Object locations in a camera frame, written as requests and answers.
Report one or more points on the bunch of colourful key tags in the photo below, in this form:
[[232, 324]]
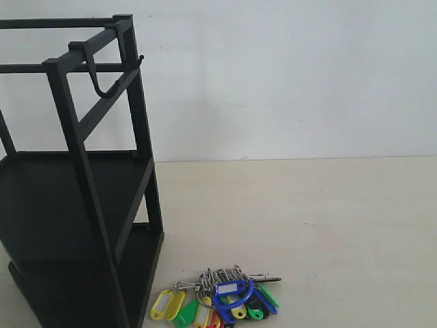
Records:
[[217, 298]]

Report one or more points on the black metal shelf rack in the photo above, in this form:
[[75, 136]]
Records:
[[83, 227]]

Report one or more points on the black front rack hook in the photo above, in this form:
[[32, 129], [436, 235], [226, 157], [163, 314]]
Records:
[[85, 48]]

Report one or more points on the black rack hook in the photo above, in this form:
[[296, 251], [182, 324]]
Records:
[[85, 48], [125, 35]]

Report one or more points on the black rear rack hook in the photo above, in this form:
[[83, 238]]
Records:
[[125, 35]]

